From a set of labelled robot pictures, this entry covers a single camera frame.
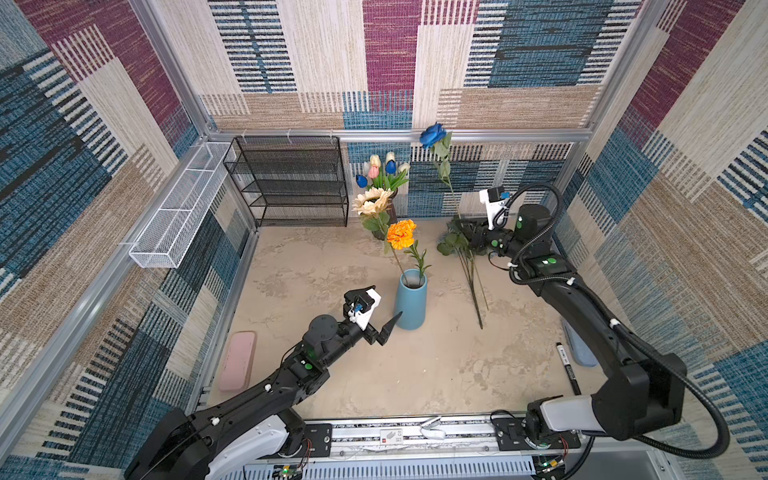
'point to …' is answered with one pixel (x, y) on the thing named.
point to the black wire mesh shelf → (291, 181)
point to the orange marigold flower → (401, 235)
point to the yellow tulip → (374, 160)
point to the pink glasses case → (236, 371)
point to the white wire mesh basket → (162, 243)
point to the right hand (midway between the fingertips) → (456, 227)
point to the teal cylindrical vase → (411, 299)
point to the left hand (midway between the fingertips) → (386, 296)
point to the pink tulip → (373, 171)
